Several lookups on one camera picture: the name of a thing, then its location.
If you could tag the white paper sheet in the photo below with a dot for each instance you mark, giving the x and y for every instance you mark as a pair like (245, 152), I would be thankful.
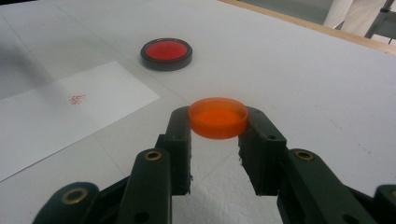
(46, 130)

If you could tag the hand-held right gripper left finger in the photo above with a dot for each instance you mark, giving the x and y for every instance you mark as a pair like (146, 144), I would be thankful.
(176, 155)

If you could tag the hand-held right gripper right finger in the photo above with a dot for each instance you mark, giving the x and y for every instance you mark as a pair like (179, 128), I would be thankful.
(264, 161)

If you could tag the red ink pad black case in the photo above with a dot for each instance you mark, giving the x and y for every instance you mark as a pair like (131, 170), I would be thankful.
(166, 51)

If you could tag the white desk frame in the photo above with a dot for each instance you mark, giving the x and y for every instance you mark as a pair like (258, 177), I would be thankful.
(342, 15)

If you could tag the orange translucent ink pad lid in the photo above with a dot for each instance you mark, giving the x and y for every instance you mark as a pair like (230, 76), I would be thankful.
(218, 119)

